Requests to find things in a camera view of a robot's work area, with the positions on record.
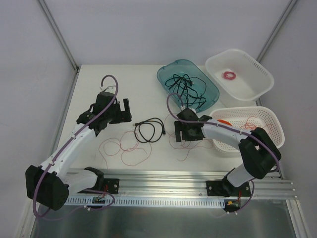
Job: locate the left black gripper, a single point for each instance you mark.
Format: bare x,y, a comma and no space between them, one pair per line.
121,115

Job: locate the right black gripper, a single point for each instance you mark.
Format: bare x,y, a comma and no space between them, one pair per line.
183,133

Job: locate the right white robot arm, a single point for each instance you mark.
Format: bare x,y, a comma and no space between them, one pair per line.
259,154

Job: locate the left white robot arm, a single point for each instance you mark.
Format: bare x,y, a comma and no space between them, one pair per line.
49,184

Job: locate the teal transparent plastic tray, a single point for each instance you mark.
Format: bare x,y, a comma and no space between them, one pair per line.
195,90

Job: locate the white perforated plastic basket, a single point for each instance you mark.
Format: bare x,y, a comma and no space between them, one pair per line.
252,117

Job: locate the white solid plastic basket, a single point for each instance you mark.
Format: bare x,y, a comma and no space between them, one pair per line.
239,77

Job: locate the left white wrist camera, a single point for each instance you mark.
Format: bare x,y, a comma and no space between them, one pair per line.
111,89

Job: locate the aluminium mounting rail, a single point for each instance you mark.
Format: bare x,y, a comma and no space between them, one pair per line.
178,184

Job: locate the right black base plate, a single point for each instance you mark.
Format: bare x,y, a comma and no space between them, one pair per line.
219,188

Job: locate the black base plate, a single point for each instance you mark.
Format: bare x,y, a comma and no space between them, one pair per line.
219,188
110,185

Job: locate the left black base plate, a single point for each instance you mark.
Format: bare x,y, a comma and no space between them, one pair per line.
110,185

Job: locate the white slotted cable duct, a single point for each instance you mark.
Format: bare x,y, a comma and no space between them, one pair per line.
145,202

